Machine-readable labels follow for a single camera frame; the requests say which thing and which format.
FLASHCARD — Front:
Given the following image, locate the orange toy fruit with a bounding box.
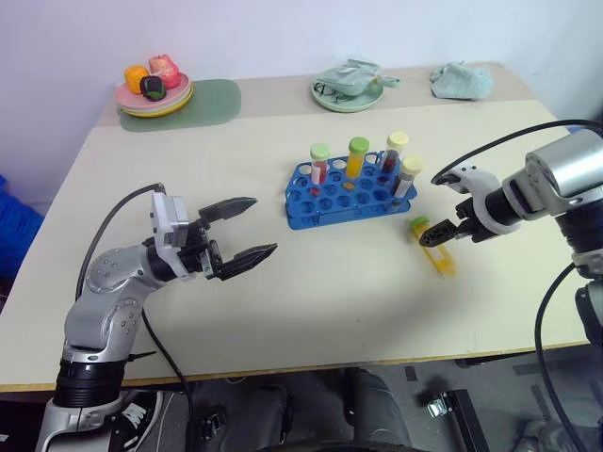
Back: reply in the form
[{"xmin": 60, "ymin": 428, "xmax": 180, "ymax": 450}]
[{"xmin": 123, "ymin": 64, "xmax": 151, "ymax": 95}]

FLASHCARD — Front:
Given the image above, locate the green towel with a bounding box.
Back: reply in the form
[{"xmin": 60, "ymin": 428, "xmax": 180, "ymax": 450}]
[{"xmin": 429, "ymin": 60, "xmax": 495, "ymax": 102}]

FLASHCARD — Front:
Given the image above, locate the pink toy fruit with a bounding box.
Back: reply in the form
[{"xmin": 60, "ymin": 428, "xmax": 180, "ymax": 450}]
[{"xmin": 148, "ymin": 53, "xmax": 183, "ymax": 89}]

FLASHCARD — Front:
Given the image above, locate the yellow plate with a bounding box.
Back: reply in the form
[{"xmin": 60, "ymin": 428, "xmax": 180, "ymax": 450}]
[{"xmin": 121, "ymin": 83, "xmax": 196, "ymax": 117}]

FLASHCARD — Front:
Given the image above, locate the pink plate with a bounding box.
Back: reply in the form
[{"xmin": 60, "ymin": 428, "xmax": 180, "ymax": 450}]
[{"xmin": 116, "ymin": 70, "xmax": 192, "ymax": 110}]

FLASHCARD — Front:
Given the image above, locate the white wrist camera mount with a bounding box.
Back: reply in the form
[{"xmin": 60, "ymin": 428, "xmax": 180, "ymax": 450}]
[
  {"xmin": 441, "ymin": 164, "xmax": 522, "ymax": 236},
  {"xmin": 149, "ymin": 192, "xmax": 199, "ymax": 283}
]

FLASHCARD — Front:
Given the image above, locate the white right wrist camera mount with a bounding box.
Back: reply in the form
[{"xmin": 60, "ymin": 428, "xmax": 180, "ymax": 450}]
[{"xmin": 441, "ymin": 164, "xmax": 522, "ymax": 236}]

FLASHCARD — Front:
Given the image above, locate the green placemat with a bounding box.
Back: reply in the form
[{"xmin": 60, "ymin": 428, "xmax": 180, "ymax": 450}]
[{"xmin": 119, "ymin": 78, "xmax": 242, "ymax": 134}]

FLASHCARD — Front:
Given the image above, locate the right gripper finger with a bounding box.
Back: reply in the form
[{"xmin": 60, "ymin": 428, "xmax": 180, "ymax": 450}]
[
  {"xmin": 422, "ymin": 218, "xmax": 459, "ymax": 239},
  {"xmin": 418, "ymin": 226, "xmax": 460, "ymax": 249}
]

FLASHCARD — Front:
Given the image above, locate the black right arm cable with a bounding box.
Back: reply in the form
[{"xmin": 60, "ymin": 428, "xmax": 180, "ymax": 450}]
[{"xmin": 431, "ymin": 119, "xmax": 603, "ymax": 452}]

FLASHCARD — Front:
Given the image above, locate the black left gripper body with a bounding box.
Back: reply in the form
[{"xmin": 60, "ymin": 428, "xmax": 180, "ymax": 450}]
[{"xmin": 178, "ymin": 218, "xmax": 225, "ymax": 282}]

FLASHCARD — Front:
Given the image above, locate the blue test tube rack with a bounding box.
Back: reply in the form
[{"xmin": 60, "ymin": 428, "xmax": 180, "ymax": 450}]
[{"xmin": 284, "ymin": 149, "xmax": 418, "ymax": 231}]

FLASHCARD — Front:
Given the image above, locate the black and green toy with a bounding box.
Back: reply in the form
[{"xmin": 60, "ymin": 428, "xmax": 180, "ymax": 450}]
[{"xmin": 139, "ymin": 75, "xmax": 168, "ymax": 102}]

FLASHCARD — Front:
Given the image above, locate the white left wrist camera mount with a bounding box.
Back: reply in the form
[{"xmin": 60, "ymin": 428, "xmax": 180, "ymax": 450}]
[{"xmin": 149, "ymin": 192, "xmax": 199, "ymax": 283}]

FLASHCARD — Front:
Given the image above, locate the dark red tube yellow cap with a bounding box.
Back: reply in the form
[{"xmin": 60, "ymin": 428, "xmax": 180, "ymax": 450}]
[
  {"xmin": 379, "ymin": 131, "xmax": 410, "ymax": 176},
  {"xmin": 391, "ymin": 155, "xmax": 425, "ymax": 202}
]

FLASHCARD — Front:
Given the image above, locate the pale green plate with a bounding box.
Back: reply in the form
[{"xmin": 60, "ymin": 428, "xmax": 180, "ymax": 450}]
[{"xmin": 118, "ymin": 96, "xmax": 192, "ymax": 119}]

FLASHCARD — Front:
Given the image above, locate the black metal frame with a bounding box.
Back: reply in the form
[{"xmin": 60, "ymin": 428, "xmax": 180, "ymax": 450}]
[{"xmin": 421, "ymin": 388, "xmax": 492, "ymax": 452}]

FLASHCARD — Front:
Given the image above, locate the yellow test tube green cap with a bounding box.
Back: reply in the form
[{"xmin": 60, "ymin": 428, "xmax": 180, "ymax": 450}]
[
  {"xmin": 345, "ymin": 137, "xmax": 371, "ymax": 181},
  {"xmin": 407, "ymin": 215, "xmax": 458, "ymax": 279}
]

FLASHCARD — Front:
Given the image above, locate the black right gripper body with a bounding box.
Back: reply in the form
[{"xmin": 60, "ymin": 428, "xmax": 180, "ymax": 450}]
[{"xmin": 452, "ymin": 196, "xmax": 492, "ymax": 245}]

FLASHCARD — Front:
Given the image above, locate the dark grey rounded shape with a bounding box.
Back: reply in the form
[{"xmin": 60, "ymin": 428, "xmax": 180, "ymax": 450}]
[{"xmin": 346, "ymin": 369, "xmax": 412, "ymax": 452}]

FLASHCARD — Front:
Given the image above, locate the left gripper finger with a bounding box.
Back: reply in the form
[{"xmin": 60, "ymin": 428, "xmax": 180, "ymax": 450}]
[
  {"xmin": 218, "ymin": 243, "xmax": 279, "ymax": 283},
  {"xmin": 197, "ymin": 196, "xmax": 259, "ymax": 222}
]

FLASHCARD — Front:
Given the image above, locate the mint green plate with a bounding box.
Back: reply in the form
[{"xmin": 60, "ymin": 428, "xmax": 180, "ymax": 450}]
[{"xmin": 309, "ymin": 74, "xmax": 384, "ymax": 114}]

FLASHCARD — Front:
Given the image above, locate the black and white sneaker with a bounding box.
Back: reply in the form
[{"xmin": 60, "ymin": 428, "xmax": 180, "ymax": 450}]
[{"xmin": 110, "ymin": 389, "xmax": 165, "ymax": 446}]

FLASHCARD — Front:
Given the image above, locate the black table frame bar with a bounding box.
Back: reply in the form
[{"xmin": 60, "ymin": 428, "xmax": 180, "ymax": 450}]
[{"xmin": 453, "ymin": 348, "xmax": 539, "ymax": 369}]

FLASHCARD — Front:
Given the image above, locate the red test tube green cap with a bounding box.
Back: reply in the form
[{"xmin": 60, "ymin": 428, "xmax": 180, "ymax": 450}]
[{"xmin": 309, "ymin": 142, "xmax": 333, "ymax": 186}]

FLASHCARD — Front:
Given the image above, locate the mint green pouch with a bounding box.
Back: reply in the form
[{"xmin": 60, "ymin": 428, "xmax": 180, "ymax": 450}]
[{"xmin": 314, "ymin": 57, "xmax": 402, "ymax": 98}]

